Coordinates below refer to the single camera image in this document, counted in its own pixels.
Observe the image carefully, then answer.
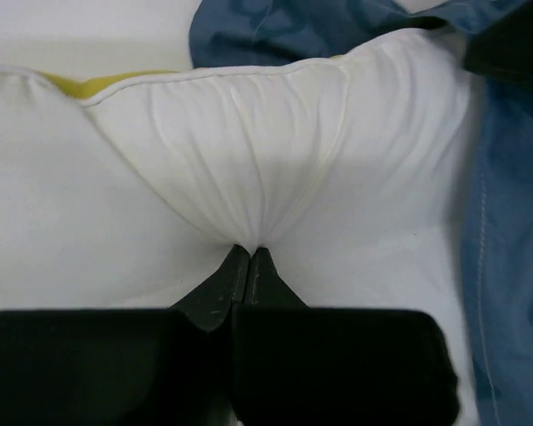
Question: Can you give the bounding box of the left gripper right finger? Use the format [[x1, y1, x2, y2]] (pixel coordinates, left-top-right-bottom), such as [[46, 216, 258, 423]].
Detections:
[[230, 248, 460, 425]]

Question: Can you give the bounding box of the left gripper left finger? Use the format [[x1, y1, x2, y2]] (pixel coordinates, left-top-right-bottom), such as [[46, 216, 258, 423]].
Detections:
[[0, 246, 251, 425]]

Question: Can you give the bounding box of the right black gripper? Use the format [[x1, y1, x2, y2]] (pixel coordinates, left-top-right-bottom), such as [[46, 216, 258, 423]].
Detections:
[[464, 1, 533, 91]]

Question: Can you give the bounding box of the blue cartoon print pillowcase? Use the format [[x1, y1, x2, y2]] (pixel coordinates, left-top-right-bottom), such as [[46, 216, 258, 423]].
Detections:
[[189, 1, 533, 425]]

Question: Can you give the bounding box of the white pillow yellow trim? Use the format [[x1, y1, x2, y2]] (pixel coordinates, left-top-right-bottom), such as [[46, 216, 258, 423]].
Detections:
[[0, 28, 482, 425]]

